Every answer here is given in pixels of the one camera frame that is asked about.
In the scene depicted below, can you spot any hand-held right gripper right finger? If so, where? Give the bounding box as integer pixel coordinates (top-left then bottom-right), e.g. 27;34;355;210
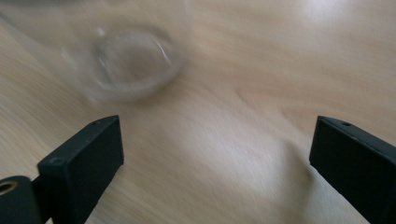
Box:
308;115;396;224

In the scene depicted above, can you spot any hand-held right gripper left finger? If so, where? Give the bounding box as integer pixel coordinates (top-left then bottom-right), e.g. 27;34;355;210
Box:
36;115;125;224

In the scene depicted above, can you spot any clear glass cup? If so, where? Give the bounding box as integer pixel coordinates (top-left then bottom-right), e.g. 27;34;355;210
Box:
60;0;195;105

